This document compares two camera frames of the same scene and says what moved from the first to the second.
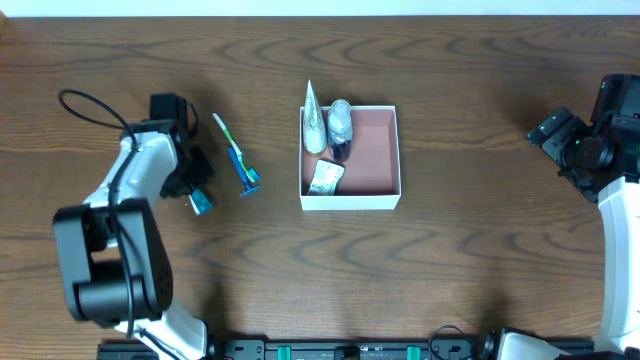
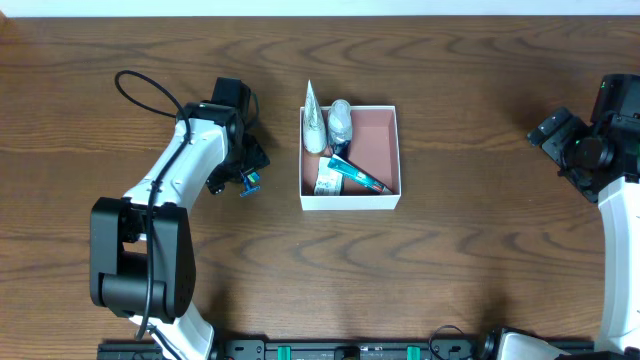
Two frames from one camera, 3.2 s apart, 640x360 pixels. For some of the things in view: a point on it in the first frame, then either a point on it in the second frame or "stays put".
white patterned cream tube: (314, 127) stays put
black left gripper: (198, 167) → (255, 158)
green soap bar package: (327, 178) stays put
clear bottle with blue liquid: (340, 129) stays put
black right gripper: (558, 145) stays put
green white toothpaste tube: (199, 202) → (357, 174)
